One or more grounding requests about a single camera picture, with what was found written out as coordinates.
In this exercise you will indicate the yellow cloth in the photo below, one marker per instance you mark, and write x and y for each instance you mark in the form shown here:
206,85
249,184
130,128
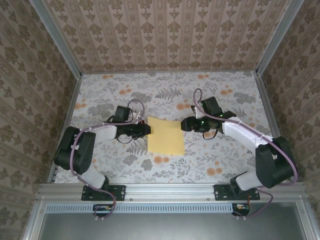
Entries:
165,137

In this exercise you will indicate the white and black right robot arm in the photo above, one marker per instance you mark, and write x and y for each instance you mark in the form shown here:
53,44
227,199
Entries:
275,162

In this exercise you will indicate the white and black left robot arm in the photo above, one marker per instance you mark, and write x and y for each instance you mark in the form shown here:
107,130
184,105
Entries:
75,150

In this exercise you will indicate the grey metal sheet panel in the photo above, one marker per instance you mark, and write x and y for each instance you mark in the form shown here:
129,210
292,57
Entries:
170,227

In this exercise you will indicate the floral table cover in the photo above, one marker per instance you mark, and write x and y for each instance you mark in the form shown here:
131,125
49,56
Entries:
112,85

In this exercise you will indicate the black connector board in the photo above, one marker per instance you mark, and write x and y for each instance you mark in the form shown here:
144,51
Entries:
103,209
240,209

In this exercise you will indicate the aluminium table side rail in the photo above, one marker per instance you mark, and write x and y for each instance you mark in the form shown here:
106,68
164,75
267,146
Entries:
65,125
272,110

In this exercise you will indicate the aluminium frame beam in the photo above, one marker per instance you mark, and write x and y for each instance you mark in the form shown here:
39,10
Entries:
170,191

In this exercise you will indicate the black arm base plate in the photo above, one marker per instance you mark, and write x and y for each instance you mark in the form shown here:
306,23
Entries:
221,193
120,192

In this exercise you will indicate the aluminium corner post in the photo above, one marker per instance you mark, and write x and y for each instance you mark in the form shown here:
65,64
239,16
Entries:
278,37
56,37

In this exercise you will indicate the aluminium lower frame bar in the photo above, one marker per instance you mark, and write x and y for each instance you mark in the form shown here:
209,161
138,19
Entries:
32,220
307,220

